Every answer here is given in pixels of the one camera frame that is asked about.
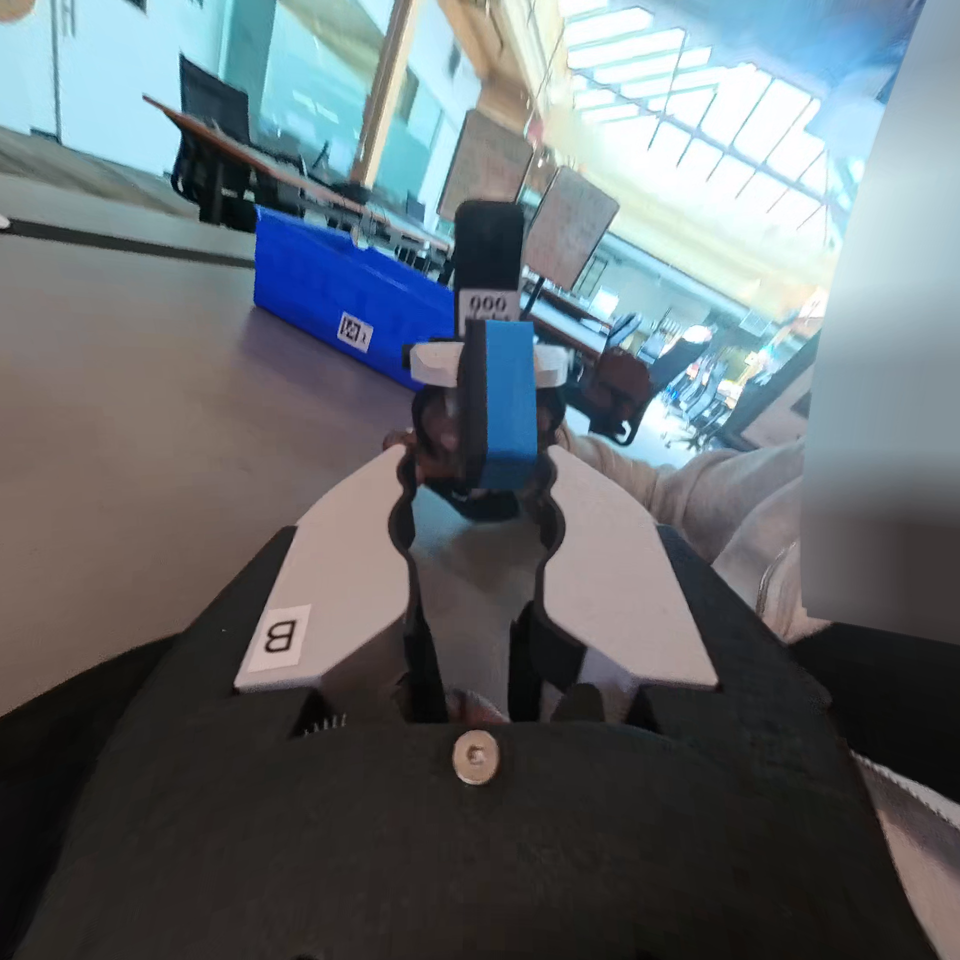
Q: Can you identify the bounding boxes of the wooden table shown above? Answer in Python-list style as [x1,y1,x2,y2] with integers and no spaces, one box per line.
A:
[525,285,616,361]
[142,93,451,256]

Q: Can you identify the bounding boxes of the brown office chair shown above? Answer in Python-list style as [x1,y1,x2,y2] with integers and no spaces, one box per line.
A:
[583,346,655,445]

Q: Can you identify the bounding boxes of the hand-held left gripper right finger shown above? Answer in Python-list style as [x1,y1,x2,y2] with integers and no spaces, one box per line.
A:
[508,444,721,725]

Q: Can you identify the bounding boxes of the handwritten whiteboard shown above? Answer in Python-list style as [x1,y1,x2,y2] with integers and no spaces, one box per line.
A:
[523,165,622,285]
[436,108,535,222]

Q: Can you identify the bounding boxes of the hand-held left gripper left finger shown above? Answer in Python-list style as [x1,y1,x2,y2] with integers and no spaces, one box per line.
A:
[232,444,450,723]

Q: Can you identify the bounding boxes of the black office chair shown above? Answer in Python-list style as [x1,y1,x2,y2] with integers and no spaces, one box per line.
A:
[178,54,252,151]
[168,135,260,230]

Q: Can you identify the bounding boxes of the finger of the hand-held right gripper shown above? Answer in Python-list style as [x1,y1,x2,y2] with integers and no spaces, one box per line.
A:
[408,339,468,390]
[531,345,573,391]

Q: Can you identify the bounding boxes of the blue and black tool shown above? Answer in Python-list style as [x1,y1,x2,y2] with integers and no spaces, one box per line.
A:
[457,316,540,492]

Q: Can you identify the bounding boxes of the person's right hand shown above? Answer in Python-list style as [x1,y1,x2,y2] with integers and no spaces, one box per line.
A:
[382,386,571,489]

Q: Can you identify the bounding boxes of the person's right forearm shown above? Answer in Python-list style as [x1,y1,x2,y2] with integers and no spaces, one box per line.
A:
[558,431,807,571]

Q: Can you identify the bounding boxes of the blue storage bin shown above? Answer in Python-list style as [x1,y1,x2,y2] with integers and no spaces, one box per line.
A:
[253,206,460,393]

